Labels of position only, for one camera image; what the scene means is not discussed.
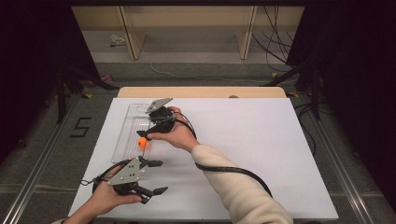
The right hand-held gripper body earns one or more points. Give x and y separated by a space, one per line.
162 118

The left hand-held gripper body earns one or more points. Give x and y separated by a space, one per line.
127 175

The orange ping-pong ball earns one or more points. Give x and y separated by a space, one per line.
142 143

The clear plastic tray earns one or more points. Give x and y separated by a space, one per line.
130 137

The person's right hand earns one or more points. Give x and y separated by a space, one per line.
180 137

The person's left hand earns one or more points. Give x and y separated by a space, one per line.
107 199

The pale wooden table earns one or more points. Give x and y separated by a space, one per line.
202 92

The yellow tape piece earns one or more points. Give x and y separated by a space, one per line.
292 94
274 75
88 95

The crumpled clear wrapper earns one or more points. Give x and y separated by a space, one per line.
117 40

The white table cover sheet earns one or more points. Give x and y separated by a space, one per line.
249 140

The black metal stand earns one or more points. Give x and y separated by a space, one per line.
60 93
316 93

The pale wooden desk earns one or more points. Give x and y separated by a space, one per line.
186 17

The dark curtain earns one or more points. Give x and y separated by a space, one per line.
358 62
31 62

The aluminium floor rail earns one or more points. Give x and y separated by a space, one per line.
358 186
29 183

